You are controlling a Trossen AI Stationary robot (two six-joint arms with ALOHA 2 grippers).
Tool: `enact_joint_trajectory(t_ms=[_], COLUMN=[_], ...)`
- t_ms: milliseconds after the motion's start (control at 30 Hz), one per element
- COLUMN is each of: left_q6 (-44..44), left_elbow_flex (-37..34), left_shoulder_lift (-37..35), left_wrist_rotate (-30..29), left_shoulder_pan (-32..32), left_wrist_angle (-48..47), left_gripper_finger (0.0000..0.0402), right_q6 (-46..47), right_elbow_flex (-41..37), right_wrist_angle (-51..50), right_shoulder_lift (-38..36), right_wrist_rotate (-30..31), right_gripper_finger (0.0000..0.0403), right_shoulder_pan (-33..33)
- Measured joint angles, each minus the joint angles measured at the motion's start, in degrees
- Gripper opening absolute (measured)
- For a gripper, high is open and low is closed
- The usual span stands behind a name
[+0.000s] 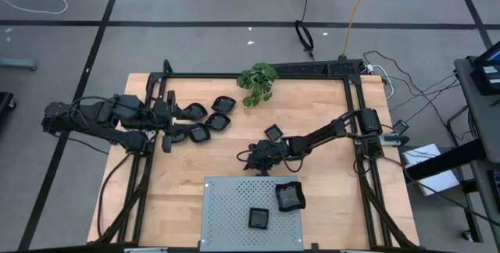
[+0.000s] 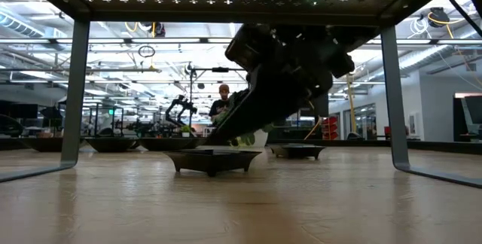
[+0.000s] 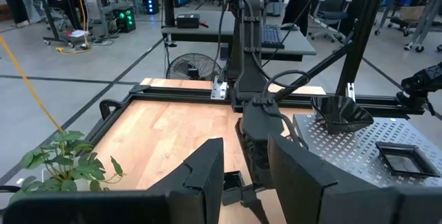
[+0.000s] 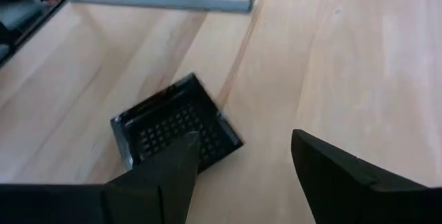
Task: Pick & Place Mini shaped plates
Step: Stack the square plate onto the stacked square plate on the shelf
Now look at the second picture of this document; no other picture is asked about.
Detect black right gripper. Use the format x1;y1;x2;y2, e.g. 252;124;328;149
204;23;357;146

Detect black square mini plate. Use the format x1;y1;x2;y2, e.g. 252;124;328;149
268;143;328;161
163;148;264;178

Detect person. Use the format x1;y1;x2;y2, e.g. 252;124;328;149
209;84;231;124

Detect green plant in white pot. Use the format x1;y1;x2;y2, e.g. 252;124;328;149
214;110;276;148

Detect black flat monitor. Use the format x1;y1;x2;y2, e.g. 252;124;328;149
312;92;330;117

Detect red storage bins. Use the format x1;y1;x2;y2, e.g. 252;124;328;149
321;115;340;142

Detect grey perforated metal shelf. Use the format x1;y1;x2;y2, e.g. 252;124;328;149
0;0;482;191

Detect long ceiling light bar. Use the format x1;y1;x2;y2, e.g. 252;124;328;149
91;36;242;46

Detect black office chair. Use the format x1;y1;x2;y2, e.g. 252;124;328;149
39;105;64;129

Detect black computer monitor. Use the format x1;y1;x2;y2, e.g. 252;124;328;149
0;102;38;121

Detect black camera rig frame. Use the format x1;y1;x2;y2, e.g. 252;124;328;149
189;66;249;124

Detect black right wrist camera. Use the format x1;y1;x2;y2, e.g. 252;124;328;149
224;23;273;72

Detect yellow hanging cable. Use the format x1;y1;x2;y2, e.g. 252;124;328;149
345;72;358;136

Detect black aluminium table frame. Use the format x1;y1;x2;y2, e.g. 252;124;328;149
0;135;482;154

